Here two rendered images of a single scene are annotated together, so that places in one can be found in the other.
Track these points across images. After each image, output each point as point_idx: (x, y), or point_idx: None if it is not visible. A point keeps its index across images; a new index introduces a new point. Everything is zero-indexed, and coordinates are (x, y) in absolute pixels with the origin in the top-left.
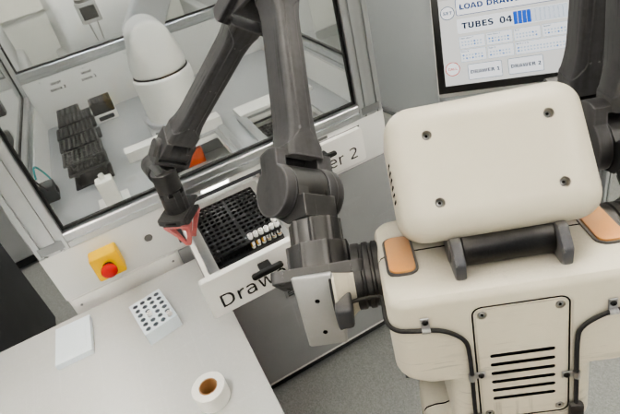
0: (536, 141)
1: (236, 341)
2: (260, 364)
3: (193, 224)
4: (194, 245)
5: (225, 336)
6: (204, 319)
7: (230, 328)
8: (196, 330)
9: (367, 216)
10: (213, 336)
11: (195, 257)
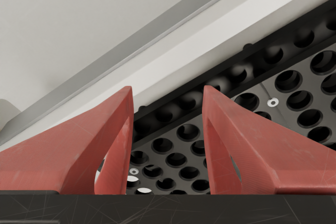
0: None
1: (13, 101)
2: None
3: (213, 182)
4: (191, 56)
5: (19, 76)
6: (51, 9)
7: (40, 81)
8: (13, 0)
9: None
10: (11, 49)
11: (150, 43)
